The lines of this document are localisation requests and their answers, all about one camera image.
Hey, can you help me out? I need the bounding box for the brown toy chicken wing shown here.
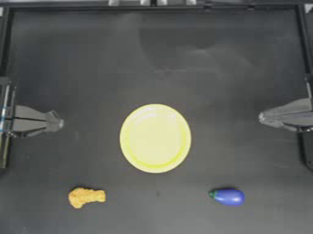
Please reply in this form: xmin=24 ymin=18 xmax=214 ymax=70
xmin=67 ymin=186 xmax=107 ymax=209

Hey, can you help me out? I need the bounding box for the yellow oval plate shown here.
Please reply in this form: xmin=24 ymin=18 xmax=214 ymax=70
xmin=119 ymin=103 xmax=192 ymax=174

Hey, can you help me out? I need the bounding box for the purple toy eggplant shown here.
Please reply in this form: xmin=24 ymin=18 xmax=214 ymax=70
xmin=207 ymin=187 xmax=247 ymax=207

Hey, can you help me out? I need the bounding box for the black table frame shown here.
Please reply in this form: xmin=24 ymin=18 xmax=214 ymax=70
xmin=0 ymin=0 xmax=313 ymax=80

